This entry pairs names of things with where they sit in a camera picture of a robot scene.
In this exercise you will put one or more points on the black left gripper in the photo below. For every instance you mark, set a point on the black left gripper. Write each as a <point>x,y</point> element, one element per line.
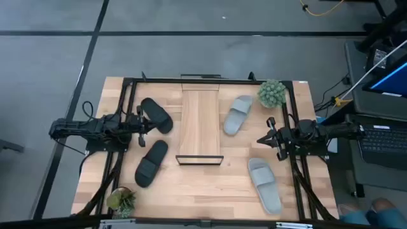
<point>140,125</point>

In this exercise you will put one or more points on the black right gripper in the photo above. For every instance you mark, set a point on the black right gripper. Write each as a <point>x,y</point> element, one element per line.
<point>283,136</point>

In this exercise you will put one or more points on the black slide sandal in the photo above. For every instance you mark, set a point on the black slide sandal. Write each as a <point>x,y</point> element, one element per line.
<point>147,168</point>
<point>159,114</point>

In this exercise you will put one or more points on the grey slide sandal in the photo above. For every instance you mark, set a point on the grey slide sandal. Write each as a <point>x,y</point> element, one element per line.
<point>235,119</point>
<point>267,191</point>

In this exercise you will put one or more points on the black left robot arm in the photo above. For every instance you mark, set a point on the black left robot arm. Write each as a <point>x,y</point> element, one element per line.
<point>79,127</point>

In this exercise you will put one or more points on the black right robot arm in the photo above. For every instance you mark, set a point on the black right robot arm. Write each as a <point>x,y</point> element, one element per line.
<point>337,130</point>

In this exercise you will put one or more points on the wooden shelf with black frames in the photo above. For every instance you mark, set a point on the wooden shelf with black frames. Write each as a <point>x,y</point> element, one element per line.
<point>199,121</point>

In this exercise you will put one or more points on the round green plant white pot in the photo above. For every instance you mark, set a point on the round green plant white pot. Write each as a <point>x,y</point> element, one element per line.
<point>271,93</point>

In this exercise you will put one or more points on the spiky succulent plant in pot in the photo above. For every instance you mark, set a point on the spiky succulent plant in pot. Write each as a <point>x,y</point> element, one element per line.
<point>122,202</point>

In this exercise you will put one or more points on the grey side desk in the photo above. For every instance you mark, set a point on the grey side desk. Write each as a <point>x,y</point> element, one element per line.
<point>353,63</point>

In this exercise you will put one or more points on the black laptop keyboard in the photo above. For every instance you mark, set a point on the black laptop keyboard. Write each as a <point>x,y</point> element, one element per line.
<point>384,143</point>

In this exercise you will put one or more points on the thin white rod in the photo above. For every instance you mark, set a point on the thin white rod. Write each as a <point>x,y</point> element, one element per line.
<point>375,68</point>

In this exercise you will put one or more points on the monitor with blue screen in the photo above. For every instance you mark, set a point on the monitor with blue screen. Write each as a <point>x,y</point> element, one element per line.
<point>392,81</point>

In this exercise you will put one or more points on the black power adapter with label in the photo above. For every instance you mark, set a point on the black power adapter with label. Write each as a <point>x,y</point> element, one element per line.
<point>378,57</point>

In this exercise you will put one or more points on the grey chair base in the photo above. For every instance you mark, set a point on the grey chair base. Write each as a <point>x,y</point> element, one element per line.
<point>9,145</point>

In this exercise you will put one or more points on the person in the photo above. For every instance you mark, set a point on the person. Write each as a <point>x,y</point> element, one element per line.
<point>391,219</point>

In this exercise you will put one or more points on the black aluminium table frame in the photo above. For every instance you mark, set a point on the black aluminium table frame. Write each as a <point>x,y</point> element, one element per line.
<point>165,80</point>

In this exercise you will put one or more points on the black rail with silver brackets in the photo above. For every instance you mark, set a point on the black rail with silver brackets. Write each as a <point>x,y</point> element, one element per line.
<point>63,222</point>

